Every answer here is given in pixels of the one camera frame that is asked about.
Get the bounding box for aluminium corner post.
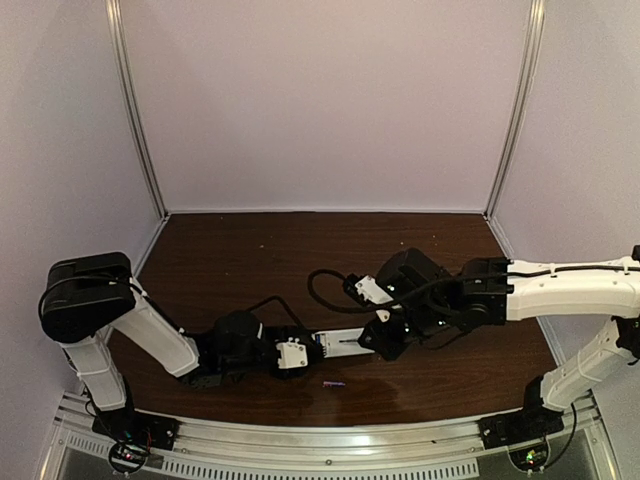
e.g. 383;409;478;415
484;0;546;221
105;0;169;220

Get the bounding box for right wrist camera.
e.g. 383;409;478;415
342;274;392;323

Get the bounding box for right aluminium corner post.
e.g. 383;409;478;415
484;0;546;221

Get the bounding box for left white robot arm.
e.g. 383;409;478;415
38;252;324;412

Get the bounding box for white remote control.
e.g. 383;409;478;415
312;327;374;359

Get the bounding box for right black braided cable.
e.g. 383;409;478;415
307;269;381;316

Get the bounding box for black braided cable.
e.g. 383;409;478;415
249;295;301;331
307;269;381;316

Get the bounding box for purple battery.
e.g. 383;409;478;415
322;381;346;388

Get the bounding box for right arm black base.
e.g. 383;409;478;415
477;376;564;449

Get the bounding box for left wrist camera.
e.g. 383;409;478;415
275;337;309;370

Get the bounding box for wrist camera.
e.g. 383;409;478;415
275;337;309;370
342;274;392;323

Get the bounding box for front aluminium rail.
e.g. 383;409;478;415
35;393;622;479

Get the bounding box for left black braided cable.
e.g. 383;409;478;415
249;295;301;331

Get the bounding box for left aluminium corner post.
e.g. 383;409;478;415
105;0;169;220

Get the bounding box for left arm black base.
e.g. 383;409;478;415
92;408;179;451

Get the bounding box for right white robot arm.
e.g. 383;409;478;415
344;249;639;418

